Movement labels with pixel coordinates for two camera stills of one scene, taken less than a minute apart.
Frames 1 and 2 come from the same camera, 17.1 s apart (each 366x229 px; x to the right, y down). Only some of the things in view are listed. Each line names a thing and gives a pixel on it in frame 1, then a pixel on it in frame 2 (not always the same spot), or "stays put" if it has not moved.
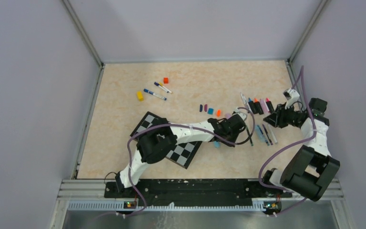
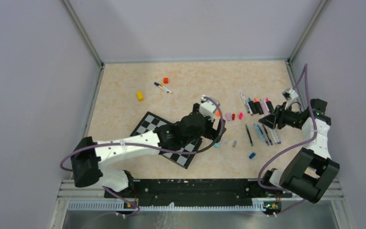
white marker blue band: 157,95 -> 278,141
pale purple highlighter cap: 228,116 stays put
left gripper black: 234,139 -> 211,133
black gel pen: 249,134 stays put
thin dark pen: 269,140 stays put
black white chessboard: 182,153 stays put
